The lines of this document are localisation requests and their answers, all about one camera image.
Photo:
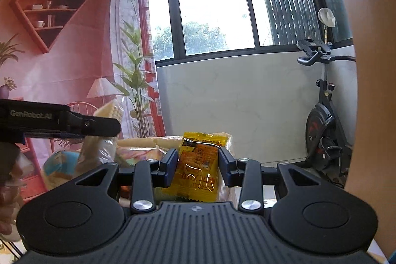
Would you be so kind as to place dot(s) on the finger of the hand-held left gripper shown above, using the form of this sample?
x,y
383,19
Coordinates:
x,y
99,125

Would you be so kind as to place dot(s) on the black exercise bike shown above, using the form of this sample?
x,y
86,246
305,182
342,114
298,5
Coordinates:
x,y
328,134

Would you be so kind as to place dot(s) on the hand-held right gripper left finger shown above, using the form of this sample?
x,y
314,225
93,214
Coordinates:
x,y
171,168

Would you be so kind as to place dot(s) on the wall poster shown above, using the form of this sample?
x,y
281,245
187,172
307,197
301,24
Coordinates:
x,y
71,50

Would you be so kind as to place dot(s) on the black-framed window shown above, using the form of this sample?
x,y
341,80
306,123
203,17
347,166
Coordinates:
x,y
216,4

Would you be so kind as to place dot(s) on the round teal snack packet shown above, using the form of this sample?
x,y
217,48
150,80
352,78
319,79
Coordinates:
x,y
62,169

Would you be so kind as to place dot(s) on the brown wooden door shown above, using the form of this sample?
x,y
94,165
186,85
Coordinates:
x,y
376,81

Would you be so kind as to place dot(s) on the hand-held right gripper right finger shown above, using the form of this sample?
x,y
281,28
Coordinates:
x,y
225,168

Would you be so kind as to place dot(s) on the clear cream wafer packet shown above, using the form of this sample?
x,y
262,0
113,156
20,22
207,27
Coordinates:
x,y
102,146

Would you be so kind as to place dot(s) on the person's left hand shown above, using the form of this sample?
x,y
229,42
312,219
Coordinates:
x,y
7,189

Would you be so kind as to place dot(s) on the yellow snack packet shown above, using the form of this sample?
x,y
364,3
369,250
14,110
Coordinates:
x,y
198,171

